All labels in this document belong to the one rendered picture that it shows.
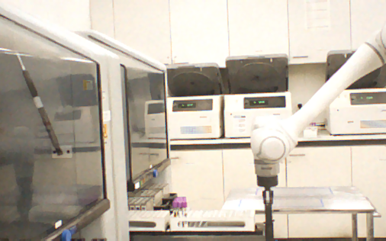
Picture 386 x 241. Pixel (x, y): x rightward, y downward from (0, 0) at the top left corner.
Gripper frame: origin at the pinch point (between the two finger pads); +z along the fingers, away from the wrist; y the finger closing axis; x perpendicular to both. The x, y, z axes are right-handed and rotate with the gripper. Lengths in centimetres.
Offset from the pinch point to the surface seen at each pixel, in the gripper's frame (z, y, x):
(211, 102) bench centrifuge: -41, -233, -49
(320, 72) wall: -62, -292, 44
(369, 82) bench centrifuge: -51, -277, 85
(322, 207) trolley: -2.1, -26.0, 20.5
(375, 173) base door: 20, -229, 79
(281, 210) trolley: -1.5, -24.1, 4.6
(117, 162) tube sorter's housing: -28, 18, -48
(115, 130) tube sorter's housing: -39, 17, -48
